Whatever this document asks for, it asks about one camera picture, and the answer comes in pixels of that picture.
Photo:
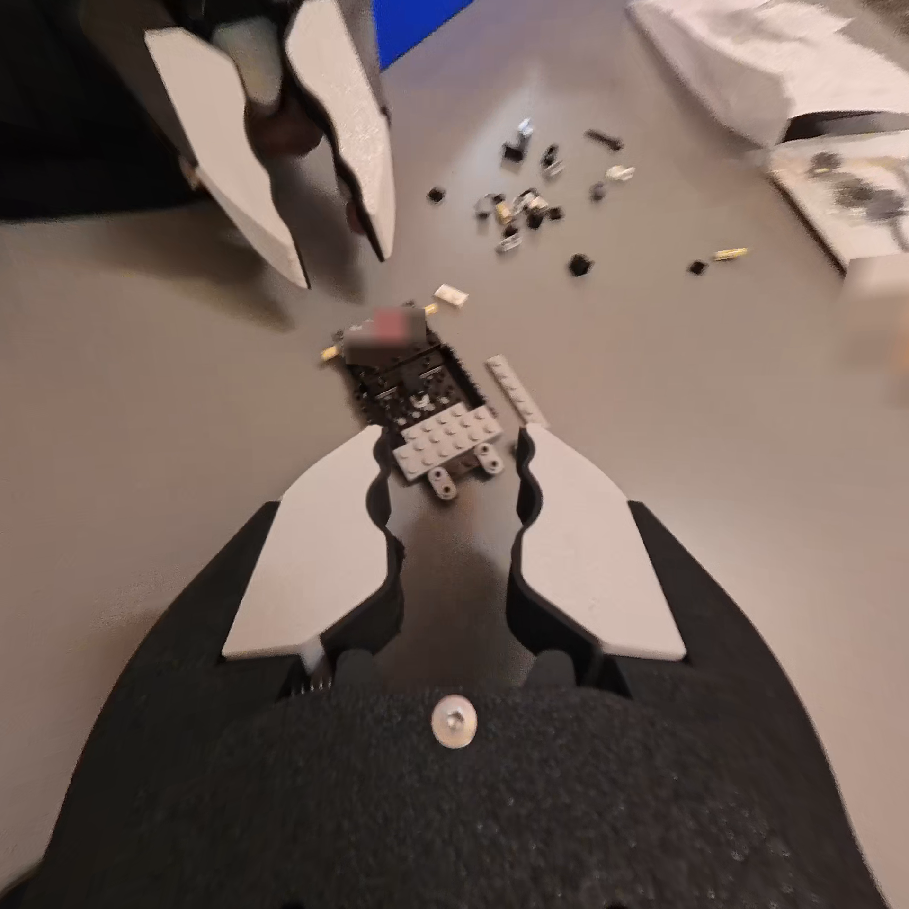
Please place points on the grey desk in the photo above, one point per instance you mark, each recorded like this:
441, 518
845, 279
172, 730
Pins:
142, 355

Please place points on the white wooden book stand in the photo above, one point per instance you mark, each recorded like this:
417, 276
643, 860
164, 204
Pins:
852, 245

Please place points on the blue plastic storage bin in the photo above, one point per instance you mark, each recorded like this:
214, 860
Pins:
426, 28

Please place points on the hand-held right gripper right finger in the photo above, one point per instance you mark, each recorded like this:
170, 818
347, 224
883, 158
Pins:
596, 568

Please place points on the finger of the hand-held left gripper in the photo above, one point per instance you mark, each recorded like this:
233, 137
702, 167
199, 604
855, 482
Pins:
213, 156
355, 106

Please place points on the clear bag of dark parts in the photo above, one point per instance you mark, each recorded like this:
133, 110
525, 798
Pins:
859, 192

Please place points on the tan pin brick piece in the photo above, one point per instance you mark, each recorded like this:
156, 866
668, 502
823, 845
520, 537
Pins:
731, 253

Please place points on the pile of small brick pieces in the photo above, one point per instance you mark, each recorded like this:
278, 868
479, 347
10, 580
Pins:
532, 213

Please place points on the black clip brick piece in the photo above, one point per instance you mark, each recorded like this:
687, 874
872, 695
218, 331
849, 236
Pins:
580, 265

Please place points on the small white brick plate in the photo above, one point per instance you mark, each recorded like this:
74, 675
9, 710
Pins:
451, 295

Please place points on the white printed paper bag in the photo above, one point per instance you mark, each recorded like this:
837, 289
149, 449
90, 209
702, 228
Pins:
745, 57

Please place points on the black brick car chassis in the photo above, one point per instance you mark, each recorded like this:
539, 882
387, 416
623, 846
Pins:
440, 440

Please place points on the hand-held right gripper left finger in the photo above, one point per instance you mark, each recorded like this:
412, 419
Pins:
312, 561

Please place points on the long grey brick plate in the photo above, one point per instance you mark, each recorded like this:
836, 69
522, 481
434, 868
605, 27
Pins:
517, 390

